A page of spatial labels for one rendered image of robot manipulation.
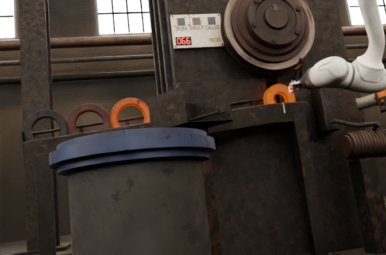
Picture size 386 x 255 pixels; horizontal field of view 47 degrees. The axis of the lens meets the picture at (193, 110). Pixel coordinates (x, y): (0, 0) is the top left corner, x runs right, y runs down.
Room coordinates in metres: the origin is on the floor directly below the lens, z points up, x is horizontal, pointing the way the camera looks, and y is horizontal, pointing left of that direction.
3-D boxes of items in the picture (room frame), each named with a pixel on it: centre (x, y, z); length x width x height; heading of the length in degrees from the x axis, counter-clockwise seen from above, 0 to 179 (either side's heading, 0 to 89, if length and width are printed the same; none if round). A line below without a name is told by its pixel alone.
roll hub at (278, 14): (2.00, -0.44, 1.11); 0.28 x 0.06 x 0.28; 101
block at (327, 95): (2.15, -0.65, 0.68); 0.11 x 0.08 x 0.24; 11
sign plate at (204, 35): (2.13, -0.07, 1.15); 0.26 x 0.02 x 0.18; 101
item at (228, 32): (2.09, -0.42, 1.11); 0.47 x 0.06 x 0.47; 101
